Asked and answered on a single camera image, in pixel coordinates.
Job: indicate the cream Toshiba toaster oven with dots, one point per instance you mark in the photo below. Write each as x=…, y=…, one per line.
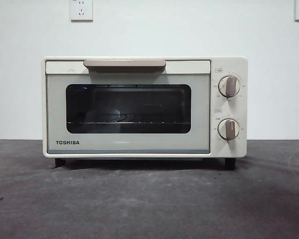
x=229, y=107

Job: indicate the cream oven knob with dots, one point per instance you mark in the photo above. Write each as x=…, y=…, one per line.
x=229, y=86
x=228, y=129

